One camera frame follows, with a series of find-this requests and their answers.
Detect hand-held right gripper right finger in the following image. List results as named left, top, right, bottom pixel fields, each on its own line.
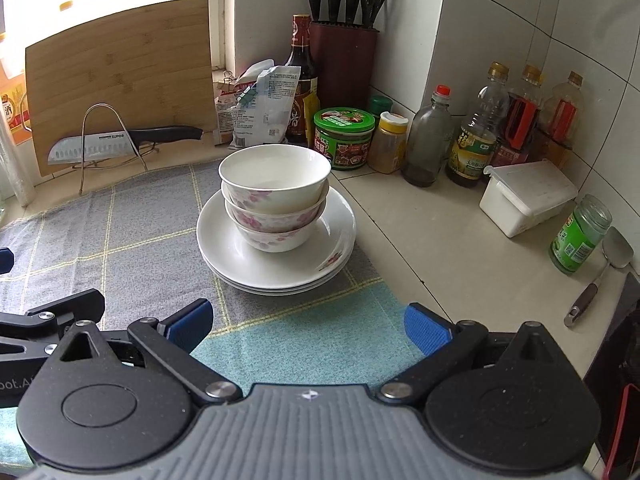
left=375, top=303, right=563, bottom=406

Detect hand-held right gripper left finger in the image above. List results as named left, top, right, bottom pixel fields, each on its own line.
left=52, top=299, right=243, bottom=407

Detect white plate with fruit print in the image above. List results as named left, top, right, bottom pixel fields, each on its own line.
left=212, top=265, right=348, bottom=296
left=201, top=255, right=355, bottom=291
left=196, top=187, right=358, bottom=286

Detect white bowl with pink flowers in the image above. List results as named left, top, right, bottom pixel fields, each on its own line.
left=232, top=210, right=323, bottom=252
left=222, top=187, right=328, bottom=233
left=218, top=144, right=332, bottom=213

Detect tall plastic wrap roll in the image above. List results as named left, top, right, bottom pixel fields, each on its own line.
left=0, top=120, right=33, bottom=206

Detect grey teal checked towel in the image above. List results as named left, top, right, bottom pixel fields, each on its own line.
left=0, top=160, right=427, bottom=463

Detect orange cooking oil bottle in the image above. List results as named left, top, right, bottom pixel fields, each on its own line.
left=0, top=32, right=33, bottom=147

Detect white plastic lidded container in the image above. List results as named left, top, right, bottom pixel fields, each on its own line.
left=479, top=160, right=579, bottom=239

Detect small green glass jar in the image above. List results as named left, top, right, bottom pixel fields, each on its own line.
left=549, top=194, right=613, bottom=276

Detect yellow labelled oil bottle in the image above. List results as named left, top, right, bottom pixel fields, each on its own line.
left=445, top=62, right=510, bottom=188

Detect grey glass bottle red cap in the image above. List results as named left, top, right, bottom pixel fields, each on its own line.
left=404, top=85, right=453, bottom=188

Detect spice jar with yellow lid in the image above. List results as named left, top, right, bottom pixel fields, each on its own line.
left=367, top=111, right=409, bottom=175

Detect dark appliance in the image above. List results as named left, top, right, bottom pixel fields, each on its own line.
left=582, top=270, right=640, bottom=480

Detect green lidded sauce jar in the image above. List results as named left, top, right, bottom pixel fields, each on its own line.
left=313, top=106, right=376, bottom=171

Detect metal spatula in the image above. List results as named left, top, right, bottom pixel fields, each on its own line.
left=564, top=226, right=635, bottom=328

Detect orange white clipped bag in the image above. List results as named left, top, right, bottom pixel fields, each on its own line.
left=214, top=71, right=251, bottom=147

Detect wooden cutting board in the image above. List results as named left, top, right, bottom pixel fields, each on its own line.
left=25, top=0, right=211, bottom=177

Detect small green capped jar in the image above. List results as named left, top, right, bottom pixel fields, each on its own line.
left=368, top=95, right=394, bottom=121

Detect white green seasoning bag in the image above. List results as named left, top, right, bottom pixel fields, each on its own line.
left=230, top=66, right=301, bottom=150

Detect dark red knife block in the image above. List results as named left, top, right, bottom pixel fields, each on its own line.
left=310, top=20, right=380, bottom=111

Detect dark soy sauce bottle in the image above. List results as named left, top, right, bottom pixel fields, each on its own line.
left=285, top=14, right=319, bottom=148

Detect steel kitchen knife black handle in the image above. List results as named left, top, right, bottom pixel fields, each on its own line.
left=48, top=126, right=204, bottom=166

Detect metal wire stand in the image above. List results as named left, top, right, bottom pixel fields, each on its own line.
left=72, top=102, right=161, bottom=193

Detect dark bottle with red handle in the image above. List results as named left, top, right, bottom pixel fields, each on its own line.
left=500, top=64, right=543, bottom=161

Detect clear bottle with red handle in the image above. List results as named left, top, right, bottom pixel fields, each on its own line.
left=537, top=71, right=583, bottom=171

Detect black handled scissors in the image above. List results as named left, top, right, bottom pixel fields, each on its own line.
left=361, top=0, right=390, bottom=28

